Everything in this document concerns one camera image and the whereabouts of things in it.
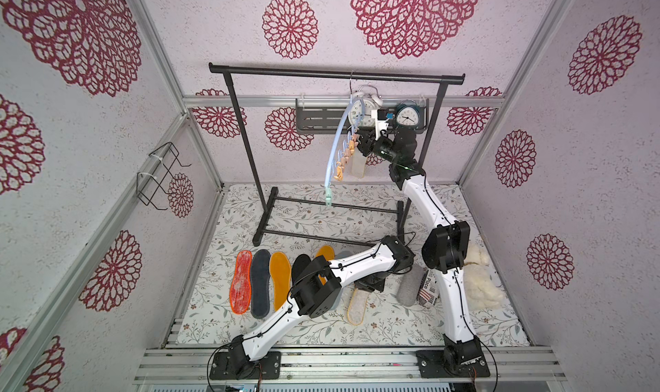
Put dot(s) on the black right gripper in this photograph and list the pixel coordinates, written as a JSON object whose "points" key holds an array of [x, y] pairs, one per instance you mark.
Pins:
{"points": [[366, 142]]}

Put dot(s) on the black wire wall basket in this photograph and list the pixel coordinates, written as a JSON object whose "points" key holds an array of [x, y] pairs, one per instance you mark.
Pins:
{"points": [[149, 183]]}

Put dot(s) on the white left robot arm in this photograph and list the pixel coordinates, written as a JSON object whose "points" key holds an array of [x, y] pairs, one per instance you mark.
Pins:
{"points": [[312, 294]]}

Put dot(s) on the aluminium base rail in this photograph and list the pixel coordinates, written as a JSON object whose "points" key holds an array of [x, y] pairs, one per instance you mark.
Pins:
{"points": [[407, 366]]}

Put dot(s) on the red translucent gel insole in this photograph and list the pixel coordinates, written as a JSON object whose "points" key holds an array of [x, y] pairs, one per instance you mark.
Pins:
{"points": [[240, 287]]}

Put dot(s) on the small green alarm clock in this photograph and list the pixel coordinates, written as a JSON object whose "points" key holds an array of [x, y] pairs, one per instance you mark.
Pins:
{"points": [[408, 115]]}

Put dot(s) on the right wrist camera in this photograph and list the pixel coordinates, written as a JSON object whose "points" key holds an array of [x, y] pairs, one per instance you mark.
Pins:
{"points": [[381, 118]]}

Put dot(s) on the light blue clip hanger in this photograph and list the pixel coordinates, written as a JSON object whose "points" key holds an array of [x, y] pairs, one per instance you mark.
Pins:
{"points": [[342, 150]]}

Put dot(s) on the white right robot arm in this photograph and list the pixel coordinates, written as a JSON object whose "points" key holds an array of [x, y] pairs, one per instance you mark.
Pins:
{"points": [[443, 252]]}

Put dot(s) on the grey felt roll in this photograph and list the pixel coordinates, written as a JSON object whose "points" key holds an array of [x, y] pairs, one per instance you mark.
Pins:
{"points": [[409, 286]]}

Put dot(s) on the black metal clothes rack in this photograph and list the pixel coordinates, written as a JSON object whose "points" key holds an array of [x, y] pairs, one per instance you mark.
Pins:
{"points": [[402, 210]]}

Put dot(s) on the yellow-edged grey felt insole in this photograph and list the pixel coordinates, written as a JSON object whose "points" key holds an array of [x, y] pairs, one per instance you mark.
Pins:
{"points": [[326, 252]]}

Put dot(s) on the dark grey felt insole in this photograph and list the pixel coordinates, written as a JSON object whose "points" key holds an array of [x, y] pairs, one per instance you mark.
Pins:
{"points": [[260, 277]]}

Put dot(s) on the white dotted foam insole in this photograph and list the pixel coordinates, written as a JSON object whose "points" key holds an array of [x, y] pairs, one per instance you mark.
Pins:
{"points": [[299, 265]]}

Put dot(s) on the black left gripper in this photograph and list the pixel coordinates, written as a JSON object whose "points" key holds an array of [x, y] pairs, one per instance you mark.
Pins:
{"points": [[363, 285]]}

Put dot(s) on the orange yellow insole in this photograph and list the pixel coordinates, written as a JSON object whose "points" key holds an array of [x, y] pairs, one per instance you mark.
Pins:
{"points": [[280, 271]]}

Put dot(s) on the white twin-bell alarm clock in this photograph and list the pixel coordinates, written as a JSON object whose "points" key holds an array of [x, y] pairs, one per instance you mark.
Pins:
{"points": [[365, 101]]}

